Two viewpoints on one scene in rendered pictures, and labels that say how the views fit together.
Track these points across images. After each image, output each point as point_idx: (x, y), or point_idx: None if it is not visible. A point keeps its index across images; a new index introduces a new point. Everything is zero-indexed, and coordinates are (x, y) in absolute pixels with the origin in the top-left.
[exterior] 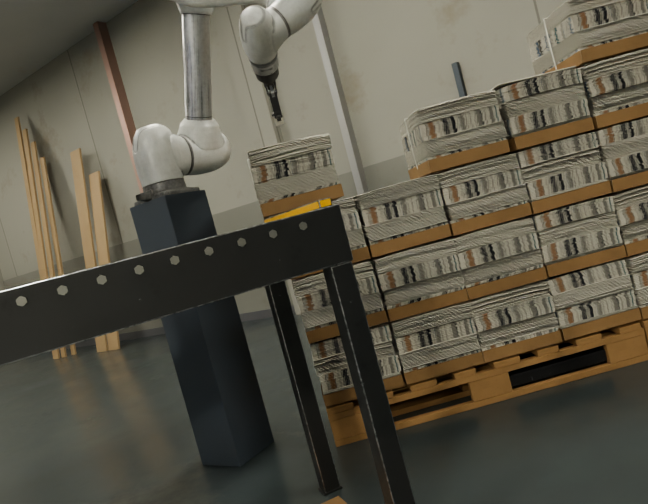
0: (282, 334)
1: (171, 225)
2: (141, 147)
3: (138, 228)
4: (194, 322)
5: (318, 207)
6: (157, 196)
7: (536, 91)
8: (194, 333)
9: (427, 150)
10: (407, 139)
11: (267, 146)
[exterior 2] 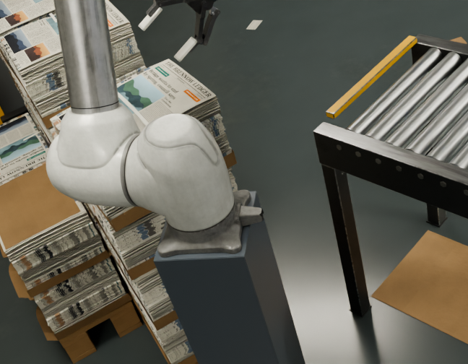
0: (352, 206)
1: (265, 226)
2: (218, 147)
3: (253, 276)
4: (291, 326)
5: (416, 42)
6: (245, 205)
7: None
8: (293, 341)
9: (142, 59)
10: (60, 73)
11: (202, 84)
